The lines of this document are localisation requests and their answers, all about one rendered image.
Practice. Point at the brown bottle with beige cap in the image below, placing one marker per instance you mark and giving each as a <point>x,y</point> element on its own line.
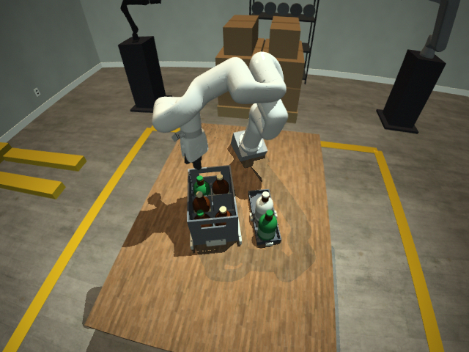
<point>201,202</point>
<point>220,186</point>

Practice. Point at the brown bottle with green cap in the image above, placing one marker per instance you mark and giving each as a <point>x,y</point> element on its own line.
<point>201,215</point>

